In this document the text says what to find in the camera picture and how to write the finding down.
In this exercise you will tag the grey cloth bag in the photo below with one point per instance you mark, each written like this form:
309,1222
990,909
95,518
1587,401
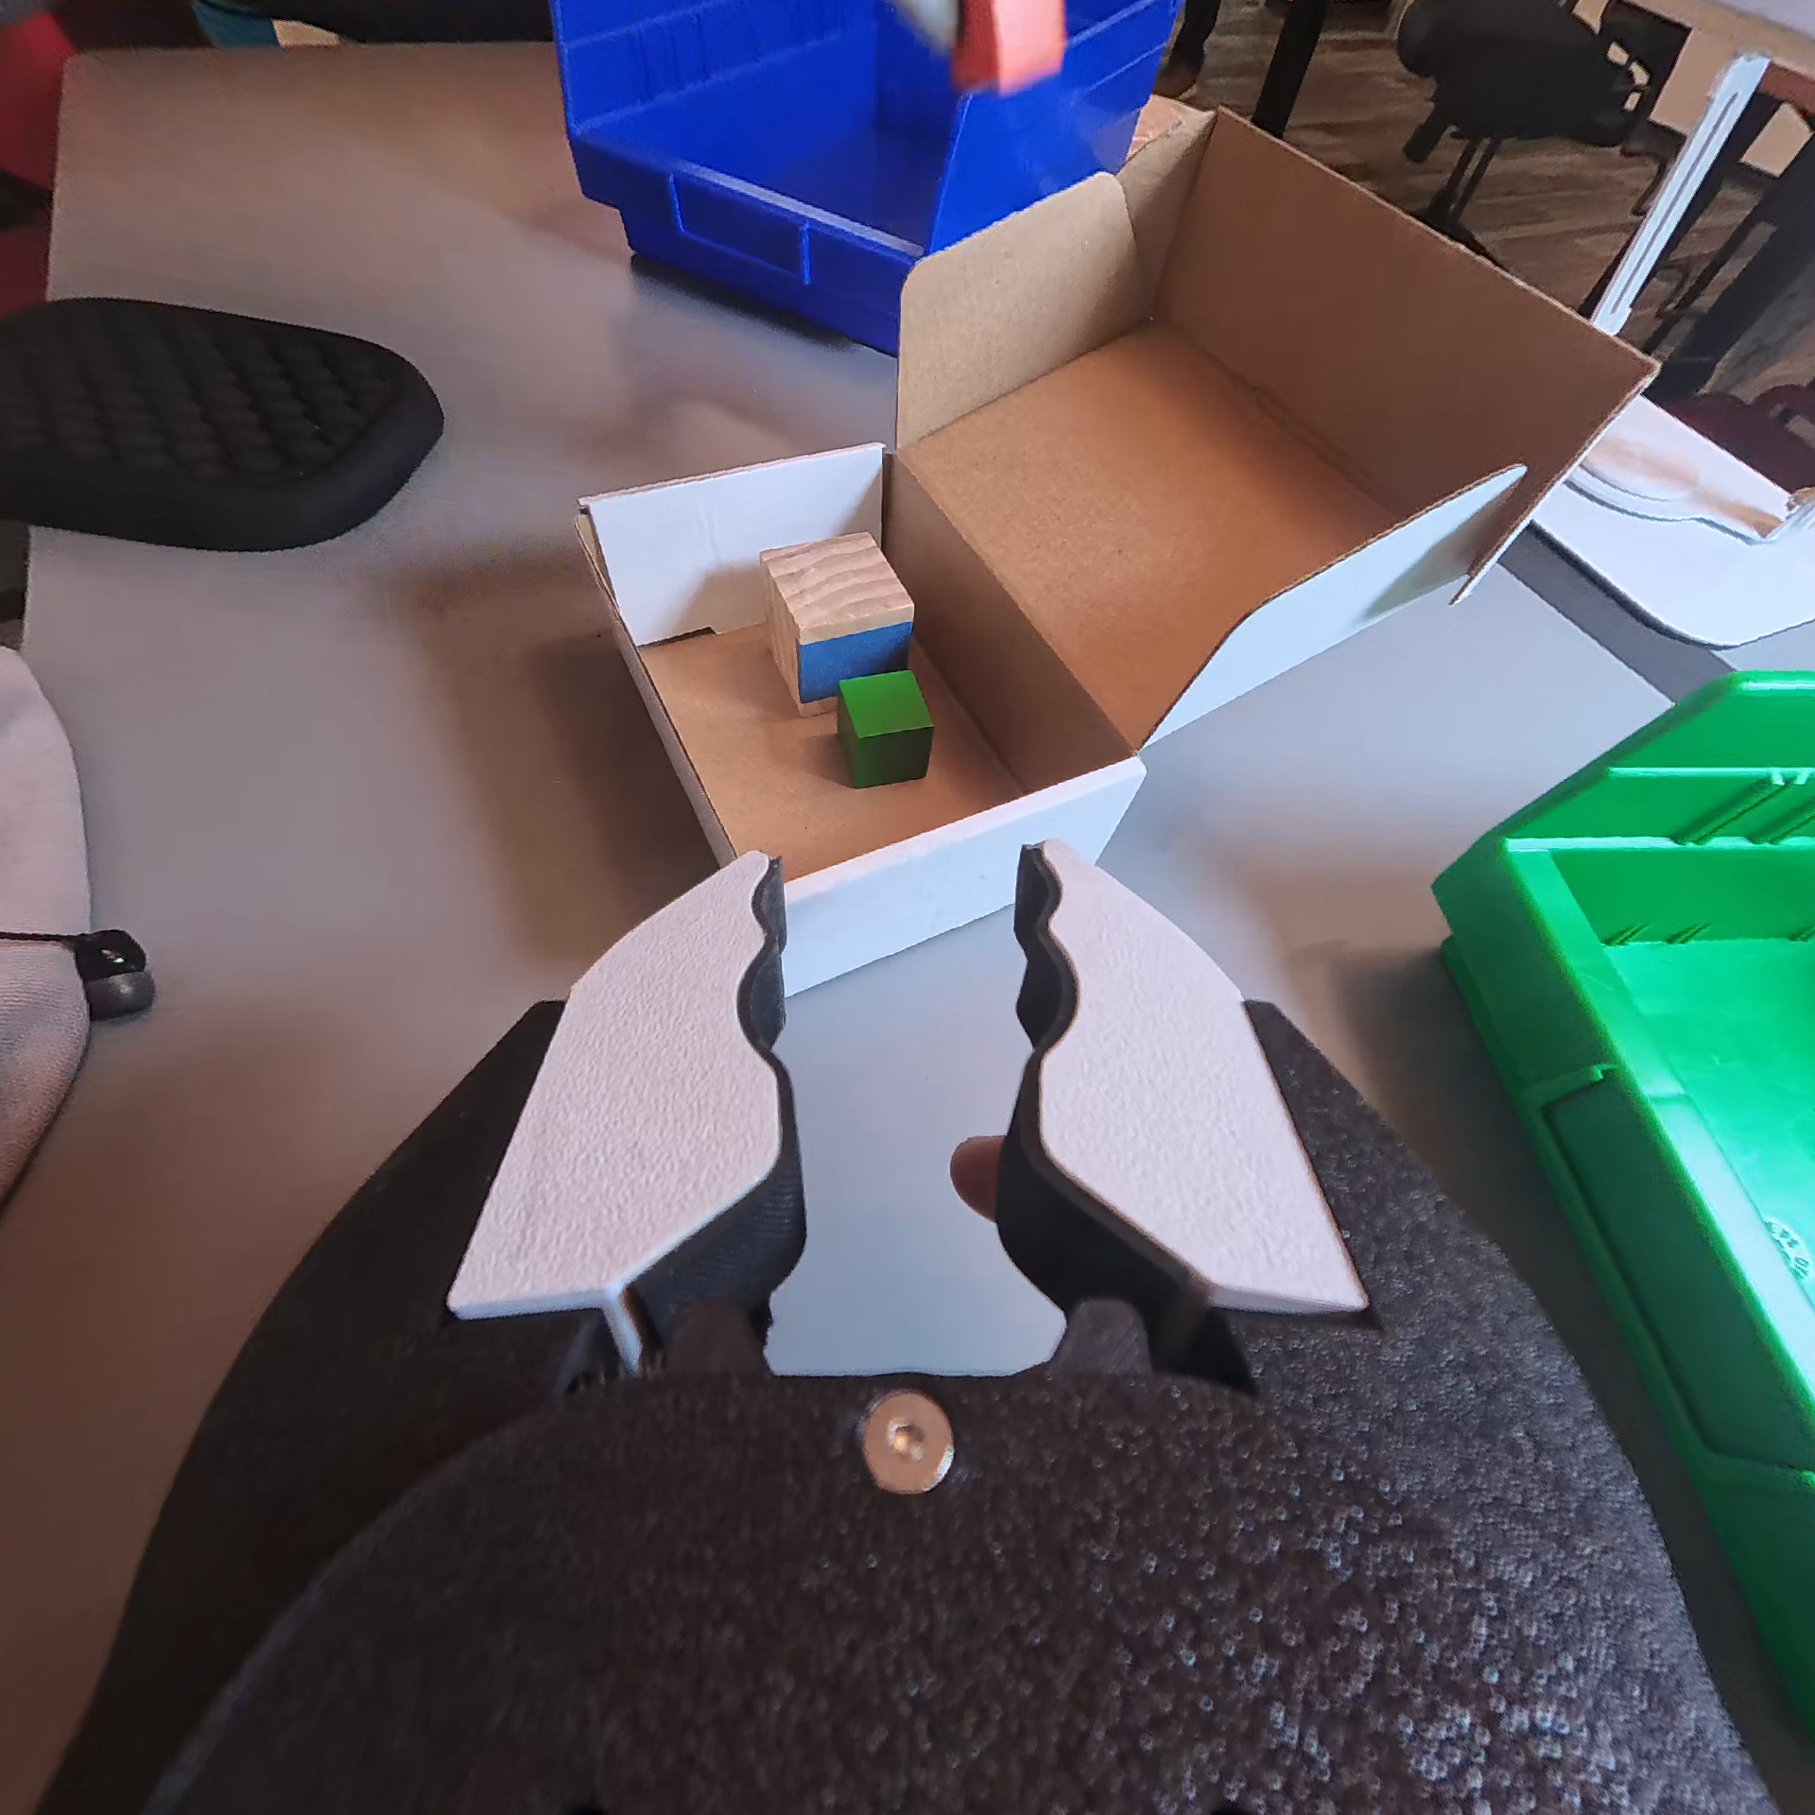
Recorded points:
35,909

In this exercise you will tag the wooden cube with blue tape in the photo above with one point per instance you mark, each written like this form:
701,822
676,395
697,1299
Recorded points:
821,603

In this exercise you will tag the blue plastic bin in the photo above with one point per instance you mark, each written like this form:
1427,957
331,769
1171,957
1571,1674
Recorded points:
765,128

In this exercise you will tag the white cardboard box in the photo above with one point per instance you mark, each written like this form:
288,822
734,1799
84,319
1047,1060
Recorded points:
1248,468

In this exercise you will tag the white slotted bar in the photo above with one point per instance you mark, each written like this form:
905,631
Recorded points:
1688,179

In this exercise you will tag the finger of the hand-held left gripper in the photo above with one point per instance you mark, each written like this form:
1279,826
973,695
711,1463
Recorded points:
925,15

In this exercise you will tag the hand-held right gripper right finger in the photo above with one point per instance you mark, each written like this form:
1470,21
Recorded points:
1175,1121

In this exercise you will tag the green cube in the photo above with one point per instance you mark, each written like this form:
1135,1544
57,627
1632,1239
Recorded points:
883,731

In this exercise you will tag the person's right hand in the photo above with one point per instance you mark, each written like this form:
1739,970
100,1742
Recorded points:
980,1176

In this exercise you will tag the white flat base plate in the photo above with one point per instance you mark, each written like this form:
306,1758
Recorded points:
1672,554

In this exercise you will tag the green plastic bin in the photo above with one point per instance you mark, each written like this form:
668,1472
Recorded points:
1702,893

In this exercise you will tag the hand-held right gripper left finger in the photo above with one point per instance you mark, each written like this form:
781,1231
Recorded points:
639,1108

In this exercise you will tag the red fabric item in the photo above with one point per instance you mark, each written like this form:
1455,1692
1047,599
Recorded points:
28,157

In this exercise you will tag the black office chair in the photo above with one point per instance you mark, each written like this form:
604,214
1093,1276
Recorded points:
1518,72

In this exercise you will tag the red cube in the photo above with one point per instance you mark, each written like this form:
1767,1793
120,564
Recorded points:
1010,42

